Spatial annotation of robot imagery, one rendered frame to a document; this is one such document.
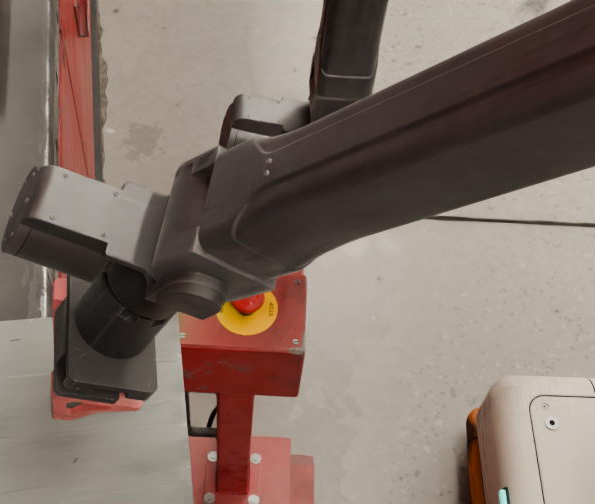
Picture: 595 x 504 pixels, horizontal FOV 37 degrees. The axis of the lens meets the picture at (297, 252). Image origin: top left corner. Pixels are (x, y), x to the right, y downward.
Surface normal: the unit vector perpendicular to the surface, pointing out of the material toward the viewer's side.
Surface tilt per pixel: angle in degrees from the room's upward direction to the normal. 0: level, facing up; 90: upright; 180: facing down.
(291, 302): 0
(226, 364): 90
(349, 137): 53
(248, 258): 100
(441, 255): 0
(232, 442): 90
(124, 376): 29
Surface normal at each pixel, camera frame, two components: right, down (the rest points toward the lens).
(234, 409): -0.03, 0.82
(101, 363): 0.54, -0.54
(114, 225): 0.51, -0.26
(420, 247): 0.07, -0.58
